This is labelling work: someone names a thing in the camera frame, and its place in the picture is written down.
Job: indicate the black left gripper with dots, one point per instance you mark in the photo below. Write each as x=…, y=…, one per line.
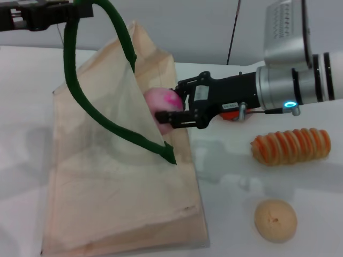
x=34, y=16

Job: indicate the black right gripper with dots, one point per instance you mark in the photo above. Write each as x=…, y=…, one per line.
x=227, y=91

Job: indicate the pink toy peach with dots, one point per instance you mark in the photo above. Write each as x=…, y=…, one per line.
x=163, y=99

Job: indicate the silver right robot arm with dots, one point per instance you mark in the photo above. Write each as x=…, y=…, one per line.
x=278, y=85

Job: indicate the orange pear-shaped toy fruit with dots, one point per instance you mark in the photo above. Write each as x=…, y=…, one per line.
x=227, y=115

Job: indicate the orange striped bread roll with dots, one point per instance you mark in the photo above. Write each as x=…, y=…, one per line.
x=289, y=147

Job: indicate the round tan bun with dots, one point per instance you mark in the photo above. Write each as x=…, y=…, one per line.
x=276, y=219

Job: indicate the silver ribbed wrist camera box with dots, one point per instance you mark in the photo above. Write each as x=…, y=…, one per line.
x=284, y=32

